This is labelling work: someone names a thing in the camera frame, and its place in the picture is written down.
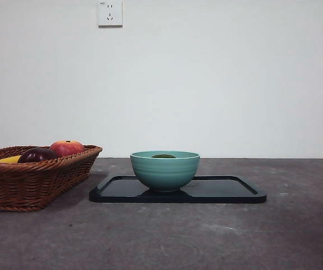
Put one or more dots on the dark rectangular tray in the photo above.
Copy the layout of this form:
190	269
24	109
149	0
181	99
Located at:
223	192

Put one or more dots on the yellow banana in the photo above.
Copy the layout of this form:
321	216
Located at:
7	159

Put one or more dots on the red yellow apple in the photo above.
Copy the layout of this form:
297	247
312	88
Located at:
68	147

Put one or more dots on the brown wicker basket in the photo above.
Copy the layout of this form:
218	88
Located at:
23	185

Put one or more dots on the teal ceramic bowl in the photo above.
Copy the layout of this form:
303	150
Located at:
165	174

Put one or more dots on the green avocado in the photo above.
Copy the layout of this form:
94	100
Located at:
163	156

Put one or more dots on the dark purple plum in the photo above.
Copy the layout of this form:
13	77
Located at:
38	155

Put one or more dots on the white wall socket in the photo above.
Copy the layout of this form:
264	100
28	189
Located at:
110	17

